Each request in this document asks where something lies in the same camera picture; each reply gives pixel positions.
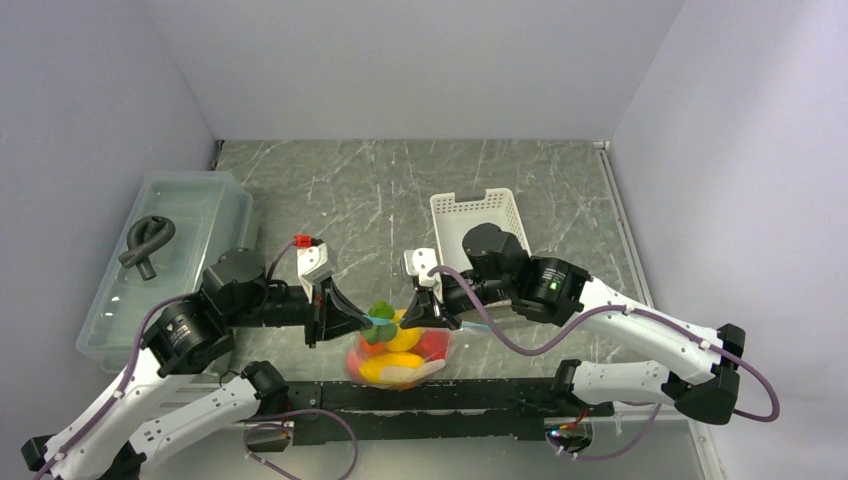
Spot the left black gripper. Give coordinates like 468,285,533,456
229,272,373,346

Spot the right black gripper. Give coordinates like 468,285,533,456
399,269,514,331

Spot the yellow lemon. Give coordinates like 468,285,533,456
385,328,423,352

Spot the red bell pepper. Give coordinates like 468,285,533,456
412,330,451,362

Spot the green leafy vegetable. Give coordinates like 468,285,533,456
361,300,398,345

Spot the orange carrot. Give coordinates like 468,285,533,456
357,338,384,358

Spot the clear zip top bag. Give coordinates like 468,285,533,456
344,309,490,390

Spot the pink peach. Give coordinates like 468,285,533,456
345,351,364,383

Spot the yellow fruit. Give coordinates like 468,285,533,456
360,352,425,385

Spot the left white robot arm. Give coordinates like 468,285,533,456
21,245,371,479

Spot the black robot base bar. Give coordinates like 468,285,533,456
249,378,614,446

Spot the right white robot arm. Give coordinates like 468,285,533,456
400,223,745,425

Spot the white plastic basket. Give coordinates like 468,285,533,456
430,188,533,266

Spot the clear plastic storage box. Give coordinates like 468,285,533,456
76,171,258,373

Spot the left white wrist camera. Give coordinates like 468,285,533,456
294,234,336,301

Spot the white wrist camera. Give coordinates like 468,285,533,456
294,234,336,301
400,248,439,288

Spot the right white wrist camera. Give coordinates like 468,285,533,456
400,248,439,288

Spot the grey corrugated hose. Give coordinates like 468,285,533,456
118,215,177,282

